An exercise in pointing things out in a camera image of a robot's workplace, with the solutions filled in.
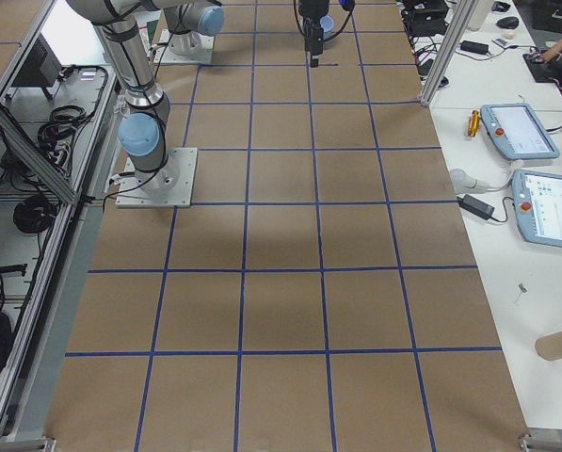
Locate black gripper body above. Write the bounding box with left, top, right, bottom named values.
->
left=298, top=0, right=329, bottom=20

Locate blue bowl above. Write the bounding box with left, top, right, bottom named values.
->
left=320, top=15, right=334, bottom=38

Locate black power brick far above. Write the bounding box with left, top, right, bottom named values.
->
left=459, top=40, right=489, bottom=55

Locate yellow screwdriver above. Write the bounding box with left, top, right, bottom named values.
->
left=467, top=110, right=480, bottom=138

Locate black computer mouse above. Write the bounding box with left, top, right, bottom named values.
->
left=495, top=16, right=520, bottom=30

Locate white light bulb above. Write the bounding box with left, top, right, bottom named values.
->
left=449, top=169, right=484, bottom=194

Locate upper teach pendant tablet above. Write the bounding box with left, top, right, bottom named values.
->
left=480, top=104, right=560, bottom=160

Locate teach pendant tablet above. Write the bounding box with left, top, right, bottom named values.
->
left=480, top=104, right=560, bottom=160
left=511, top=169, right=562, bottom=248

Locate black power adapter brick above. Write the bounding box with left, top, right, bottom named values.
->
left=458, top=194, right=494, bottom=220

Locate dark grey box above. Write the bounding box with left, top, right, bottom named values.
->
left=12, top=34, right=62, bottom=100

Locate lower teach pendant tablet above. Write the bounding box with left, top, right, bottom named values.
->
left=511, top=169, right=562, bottom=248

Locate small metal screw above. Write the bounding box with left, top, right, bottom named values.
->
left=514, top=282, right=527, bottom=305

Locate cardboard tube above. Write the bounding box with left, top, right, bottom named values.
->
left=535, top=331, right=562, bottom=361

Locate aluminium frame post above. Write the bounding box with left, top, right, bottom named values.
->
left=419, top=0, right=478, bottom=106

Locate black cable bundle upper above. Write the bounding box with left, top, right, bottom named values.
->
left=37, top=104, right=97, bottom=156

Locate aluminium frame rail left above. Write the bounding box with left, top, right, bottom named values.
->
left=0, top=103, right=80, bottom=205

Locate black coiled cable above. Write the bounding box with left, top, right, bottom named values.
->
left=12, top=193, right=56, bottom=234

